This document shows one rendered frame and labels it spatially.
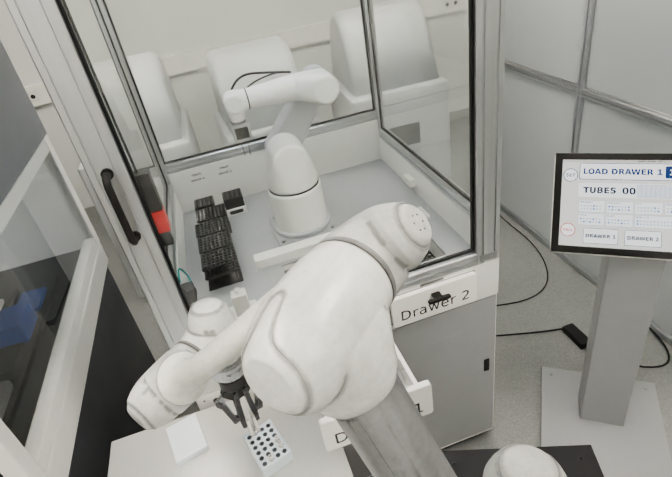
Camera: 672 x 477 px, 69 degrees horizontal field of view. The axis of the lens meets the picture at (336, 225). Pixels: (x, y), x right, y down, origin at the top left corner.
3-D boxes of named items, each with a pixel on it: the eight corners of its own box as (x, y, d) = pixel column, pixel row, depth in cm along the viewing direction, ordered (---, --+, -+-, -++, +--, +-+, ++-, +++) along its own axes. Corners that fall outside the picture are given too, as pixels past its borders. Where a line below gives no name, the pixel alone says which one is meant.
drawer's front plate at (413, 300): (476, 300, 157) (476, 273, 152) (394, 328, 152) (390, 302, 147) (474, 296, 159) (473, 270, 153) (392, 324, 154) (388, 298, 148)
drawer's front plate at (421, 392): (433, 412, 125) (431, 383, 120) (327, 452, 120) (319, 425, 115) (430, 406, 127) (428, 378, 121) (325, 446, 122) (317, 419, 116)
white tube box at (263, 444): (294, 459, 127) (291, 450, 125) (265, 479, 123) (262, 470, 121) (272, 426, 136) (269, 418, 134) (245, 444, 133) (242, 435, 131)
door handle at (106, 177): (141, 249, 111) (108, 175, 101) (130, 252, 111) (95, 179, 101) (142, 238, 116) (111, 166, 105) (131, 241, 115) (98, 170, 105)
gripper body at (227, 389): (220, 389, 113) (230, 414, 118) (252, 370, 117) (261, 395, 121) (208, 370, 119) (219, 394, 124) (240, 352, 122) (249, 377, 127)
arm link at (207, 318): (221, 332, 121) (184, 371, 112) (202, 284, 113) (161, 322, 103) (255, 344, 116) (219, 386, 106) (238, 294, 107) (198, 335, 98)
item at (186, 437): (209, 449, 133) (207, 445, 132) (178, 466, 130) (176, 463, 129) (196, 416, 143) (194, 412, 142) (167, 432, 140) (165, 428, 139)
